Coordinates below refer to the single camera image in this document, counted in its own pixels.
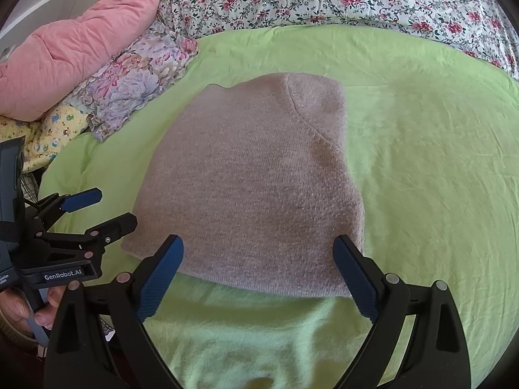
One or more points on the light green bed sheet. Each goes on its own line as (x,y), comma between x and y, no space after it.
(438,170)

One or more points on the pale purple floral pillow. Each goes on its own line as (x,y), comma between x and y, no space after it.
(133,77)

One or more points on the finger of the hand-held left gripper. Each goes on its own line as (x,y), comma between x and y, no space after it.
(81,199)
(117,227)

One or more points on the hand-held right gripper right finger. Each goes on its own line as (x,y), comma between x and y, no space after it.
(357,279)

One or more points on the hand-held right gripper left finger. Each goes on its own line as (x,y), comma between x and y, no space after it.
(160,279)

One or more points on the yellow cartoon print cloth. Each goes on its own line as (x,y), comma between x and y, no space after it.
(56,129)

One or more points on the beige knit sweater brown cuffs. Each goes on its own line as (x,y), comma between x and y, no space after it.
(251,186)

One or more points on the person's left hand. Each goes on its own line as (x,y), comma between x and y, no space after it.
(14,312)

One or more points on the pink padded quilt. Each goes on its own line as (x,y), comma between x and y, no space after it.
(69,52)

